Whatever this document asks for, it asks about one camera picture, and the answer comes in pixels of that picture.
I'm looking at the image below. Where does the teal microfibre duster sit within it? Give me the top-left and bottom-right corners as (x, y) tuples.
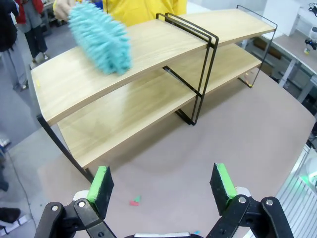
(67, 0), (132, 76)

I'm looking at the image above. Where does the person's right hand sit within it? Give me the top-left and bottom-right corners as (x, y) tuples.
(53, 0), (75, 23)

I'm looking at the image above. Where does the bystander in dark jacket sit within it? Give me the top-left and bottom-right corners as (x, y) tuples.
(0, 0), (31, 90)

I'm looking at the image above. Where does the grey floor cable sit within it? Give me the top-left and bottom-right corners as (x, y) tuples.
(6, 148), (34, 224)

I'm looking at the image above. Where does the black shoe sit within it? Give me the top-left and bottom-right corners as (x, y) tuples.
(0, 206), (22, 224)

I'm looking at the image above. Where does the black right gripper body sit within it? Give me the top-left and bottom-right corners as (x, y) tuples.
(304, 37), (317, 51)

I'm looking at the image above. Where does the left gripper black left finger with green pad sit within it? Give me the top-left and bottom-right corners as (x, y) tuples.
(33, 165), (117, 238)

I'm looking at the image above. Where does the grey metal workbench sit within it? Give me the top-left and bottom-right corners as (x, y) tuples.
(42, 0), (69, 28)

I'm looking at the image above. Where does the white robot base green light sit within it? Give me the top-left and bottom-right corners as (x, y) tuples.
(298, 158), (317, 194)

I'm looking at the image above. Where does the aluminium profile frame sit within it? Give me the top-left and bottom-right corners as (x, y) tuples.
(276, 142), (317, 238)

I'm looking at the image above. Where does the wide wooden two-tier shelf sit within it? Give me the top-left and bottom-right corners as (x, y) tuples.
(29, 12), (219, 183)

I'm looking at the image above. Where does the person in yellow jacket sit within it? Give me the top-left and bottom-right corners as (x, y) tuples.
(101, 0), (187, 28)

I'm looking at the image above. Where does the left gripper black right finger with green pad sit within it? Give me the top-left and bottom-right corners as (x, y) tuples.
(205, 163), (294, 238)

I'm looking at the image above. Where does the white board panel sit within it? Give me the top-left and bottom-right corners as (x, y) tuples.
(262, 0), (299, 36)

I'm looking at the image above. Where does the brown cardboard box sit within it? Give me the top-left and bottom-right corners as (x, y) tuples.
(254, 39), (283, 60)

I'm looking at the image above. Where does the bystander in red jacket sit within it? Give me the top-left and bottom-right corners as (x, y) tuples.
(14, 0), (50, 61)

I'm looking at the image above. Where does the grey side table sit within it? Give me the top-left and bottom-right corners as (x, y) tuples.
(247, 31), (317, 105)

